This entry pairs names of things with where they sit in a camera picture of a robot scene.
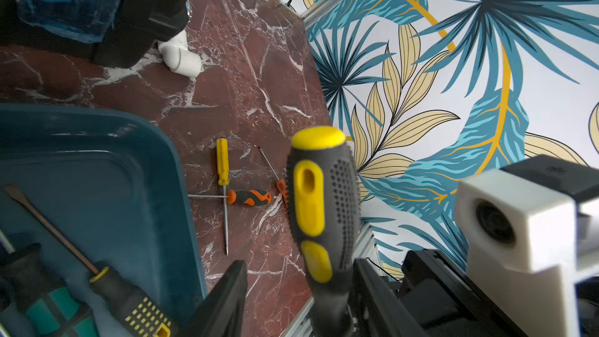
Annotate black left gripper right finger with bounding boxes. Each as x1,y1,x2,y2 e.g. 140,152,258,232
349,259,428,336

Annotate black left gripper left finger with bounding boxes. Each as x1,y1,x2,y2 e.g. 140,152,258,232
179,260,247,336

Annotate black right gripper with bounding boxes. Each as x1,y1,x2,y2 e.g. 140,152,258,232
398,250,526,336

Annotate yellow-black dotted-grip screwdriver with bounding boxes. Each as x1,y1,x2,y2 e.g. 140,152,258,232
4,184,179,337

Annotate green-black handled screwdriver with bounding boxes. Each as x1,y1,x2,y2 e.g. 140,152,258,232
1,234,99,337

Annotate white pipe elbow fitting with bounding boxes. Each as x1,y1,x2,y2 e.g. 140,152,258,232
157,30,203,79

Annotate orange-black stubby screwdriver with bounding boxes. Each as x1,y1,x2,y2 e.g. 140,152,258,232
188,190,272,207

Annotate orange precision screwdriver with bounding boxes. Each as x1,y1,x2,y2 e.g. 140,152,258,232
258,147,289,208

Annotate small yellow screwdriver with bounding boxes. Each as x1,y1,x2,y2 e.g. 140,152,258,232
216,138,229,255

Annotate teal plastic storage tray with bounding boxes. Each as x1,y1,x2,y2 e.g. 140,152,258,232
1,103,207,325

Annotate black plastic toolbox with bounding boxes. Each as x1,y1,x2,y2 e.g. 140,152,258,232
1,0,190,68

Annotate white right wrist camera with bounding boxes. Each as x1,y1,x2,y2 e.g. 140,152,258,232
455,155,598,336

